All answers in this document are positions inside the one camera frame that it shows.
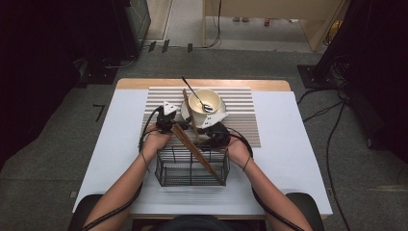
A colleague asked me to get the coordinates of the right hand-held gripper cable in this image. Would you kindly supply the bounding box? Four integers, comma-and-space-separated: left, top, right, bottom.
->
226, 126, 306, 231

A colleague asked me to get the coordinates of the person's left hand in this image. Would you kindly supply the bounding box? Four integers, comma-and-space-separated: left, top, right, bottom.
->
141, 127, 173, 156

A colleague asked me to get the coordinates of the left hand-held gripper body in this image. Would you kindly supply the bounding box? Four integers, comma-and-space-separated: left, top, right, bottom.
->
155, 101, 179, 135

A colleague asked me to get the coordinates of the metal spoon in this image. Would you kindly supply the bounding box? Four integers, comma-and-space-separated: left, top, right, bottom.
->
181, 76, 215, 114

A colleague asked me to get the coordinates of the wrist hair band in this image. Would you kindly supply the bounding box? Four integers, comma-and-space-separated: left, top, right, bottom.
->
242, 155, 253, 173
140, 149, 151, 173

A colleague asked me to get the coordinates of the person's dark clothing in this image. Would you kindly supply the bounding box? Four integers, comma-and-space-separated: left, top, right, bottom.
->
153, 215, 255, 231

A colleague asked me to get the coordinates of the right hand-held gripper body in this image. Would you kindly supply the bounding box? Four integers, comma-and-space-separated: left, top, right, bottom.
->
197, 112, 232, 149

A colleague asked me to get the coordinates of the cream ceramic bowl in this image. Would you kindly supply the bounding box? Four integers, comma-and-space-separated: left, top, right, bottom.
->
188, 89, 222, 118

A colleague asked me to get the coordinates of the hanging black cable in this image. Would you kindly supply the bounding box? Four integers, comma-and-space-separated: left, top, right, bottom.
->
202, 0, 223, 50

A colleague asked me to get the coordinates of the yellow object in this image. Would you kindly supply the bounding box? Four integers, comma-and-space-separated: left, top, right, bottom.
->
326, 19, 344, 45

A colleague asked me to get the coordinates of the black wire basket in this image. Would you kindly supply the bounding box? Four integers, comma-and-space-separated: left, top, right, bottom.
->
154, 144, 231, 188

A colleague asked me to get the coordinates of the right wrist hair band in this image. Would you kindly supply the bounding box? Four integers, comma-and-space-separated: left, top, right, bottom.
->
242, 155, 253, 173

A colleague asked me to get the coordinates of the striped placemat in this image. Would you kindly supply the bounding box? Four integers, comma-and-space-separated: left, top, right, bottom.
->
140, 86, 262, 149

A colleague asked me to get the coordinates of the white table sheet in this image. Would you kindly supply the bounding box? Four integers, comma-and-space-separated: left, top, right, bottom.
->
72, 89, 334, 217

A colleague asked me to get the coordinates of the left wrist hair band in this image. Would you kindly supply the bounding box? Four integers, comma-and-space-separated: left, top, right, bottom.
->
140, 149, 151, 173

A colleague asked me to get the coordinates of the black stand base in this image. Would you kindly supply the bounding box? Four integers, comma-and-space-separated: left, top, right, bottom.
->
296, 64, 342, 90

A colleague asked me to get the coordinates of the single brown wooden chopstick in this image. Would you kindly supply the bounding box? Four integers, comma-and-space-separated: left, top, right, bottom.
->
182, 88, 201, 142

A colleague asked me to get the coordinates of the black floor cable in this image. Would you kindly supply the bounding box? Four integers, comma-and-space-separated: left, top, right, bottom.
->
296, 86, 354, 231

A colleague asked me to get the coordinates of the left hand-held gripper cable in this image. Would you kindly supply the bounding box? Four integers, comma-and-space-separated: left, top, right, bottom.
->
80, 106, 162, 231

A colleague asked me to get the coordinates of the bundle of brown chopsticks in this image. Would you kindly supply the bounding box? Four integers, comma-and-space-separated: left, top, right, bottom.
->
170, 123, 227, 187

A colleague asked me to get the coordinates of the hand-held gripper cable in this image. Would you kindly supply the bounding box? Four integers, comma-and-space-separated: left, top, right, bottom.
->
226, 126, 306, 231
80, 106, 162, 231

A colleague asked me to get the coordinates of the person's right hand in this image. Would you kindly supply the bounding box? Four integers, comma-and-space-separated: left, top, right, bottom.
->
223, 137, 253, 170

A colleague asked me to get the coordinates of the black equipment cabinet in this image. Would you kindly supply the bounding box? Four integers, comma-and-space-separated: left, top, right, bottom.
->
110, 0, 152, 61

